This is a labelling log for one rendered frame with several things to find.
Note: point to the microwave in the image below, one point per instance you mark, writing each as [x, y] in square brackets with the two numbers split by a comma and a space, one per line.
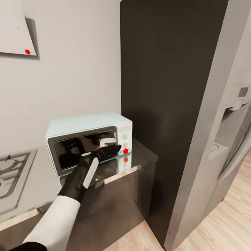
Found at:
[67, 138]

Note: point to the burner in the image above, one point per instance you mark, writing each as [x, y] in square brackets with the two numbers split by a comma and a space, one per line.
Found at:
[14, 171]

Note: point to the range hood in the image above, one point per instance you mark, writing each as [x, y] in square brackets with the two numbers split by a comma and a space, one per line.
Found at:
[14, 33]

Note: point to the fridge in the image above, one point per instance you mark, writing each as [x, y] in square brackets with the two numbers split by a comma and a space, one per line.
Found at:
[186, 87]

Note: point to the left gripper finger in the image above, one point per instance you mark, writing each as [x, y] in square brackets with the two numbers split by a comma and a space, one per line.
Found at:
[118, 148]

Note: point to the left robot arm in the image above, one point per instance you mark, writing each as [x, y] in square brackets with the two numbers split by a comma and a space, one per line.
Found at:
[53, 230]

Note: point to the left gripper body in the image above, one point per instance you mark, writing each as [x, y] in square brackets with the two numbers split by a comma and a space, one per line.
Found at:
[108, 150]

